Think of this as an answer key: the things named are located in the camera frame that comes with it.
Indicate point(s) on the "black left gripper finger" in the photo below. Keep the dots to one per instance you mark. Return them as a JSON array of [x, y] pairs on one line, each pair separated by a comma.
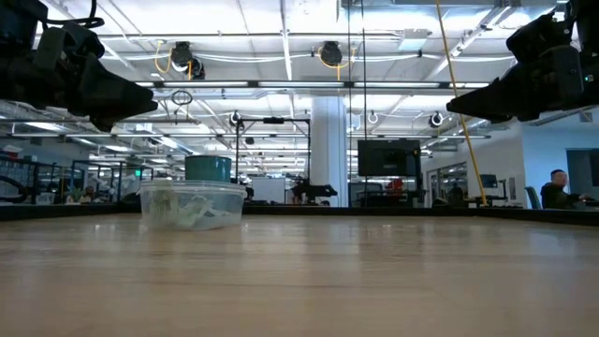
[[104, 124], [117, 96]]

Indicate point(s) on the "pale green sweetener packet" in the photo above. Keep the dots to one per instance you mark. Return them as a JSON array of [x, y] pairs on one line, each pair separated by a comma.
[[161, 203], [206, 215]]

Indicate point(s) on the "black background robot arm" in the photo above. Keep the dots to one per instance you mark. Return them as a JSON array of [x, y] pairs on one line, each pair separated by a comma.
[[311, 191]]

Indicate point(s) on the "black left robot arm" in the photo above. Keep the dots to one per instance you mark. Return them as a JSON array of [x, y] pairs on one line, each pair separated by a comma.
[[16, 21]]

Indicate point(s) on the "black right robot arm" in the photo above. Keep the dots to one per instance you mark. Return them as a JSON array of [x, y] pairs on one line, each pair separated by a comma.
[[587, 28]]

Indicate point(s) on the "small desk monitor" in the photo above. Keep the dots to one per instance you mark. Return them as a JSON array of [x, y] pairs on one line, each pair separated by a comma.
[[489, 180]]

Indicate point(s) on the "office chair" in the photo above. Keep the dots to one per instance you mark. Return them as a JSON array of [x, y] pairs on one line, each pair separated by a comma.
[[532, 197]]

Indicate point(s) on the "person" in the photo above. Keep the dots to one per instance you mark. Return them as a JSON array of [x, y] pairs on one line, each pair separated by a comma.
[[559, 192]]

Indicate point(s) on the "teal round container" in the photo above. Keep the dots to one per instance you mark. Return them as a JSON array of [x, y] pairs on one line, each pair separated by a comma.
[[208, 168]]

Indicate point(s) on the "black monitor screen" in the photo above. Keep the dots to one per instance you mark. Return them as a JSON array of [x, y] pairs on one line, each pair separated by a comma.
[[388, 157]]

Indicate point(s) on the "clear plastic bin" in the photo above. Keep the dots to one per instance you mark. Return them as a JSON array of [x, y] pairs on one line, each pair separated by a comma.
[[192, 206]]

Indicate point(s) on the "white building column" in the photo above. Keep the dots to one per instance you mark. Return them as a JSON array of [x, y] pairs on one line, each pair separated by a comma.
[[329, 150]]

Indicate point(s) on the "white board panel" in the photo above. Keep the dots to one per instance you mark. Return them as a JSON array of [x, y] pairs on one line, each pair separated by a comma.
[[268, 189]]

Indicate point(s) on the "long ceiling light bar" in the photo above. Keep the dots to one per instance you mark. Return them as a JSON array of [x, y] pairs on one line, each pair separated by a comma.
[[304, 84]]

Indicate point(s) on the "black metal frame stand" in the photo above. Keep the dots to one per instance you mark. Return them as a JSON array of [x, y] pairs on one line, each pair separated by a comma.
[[273, 121]]

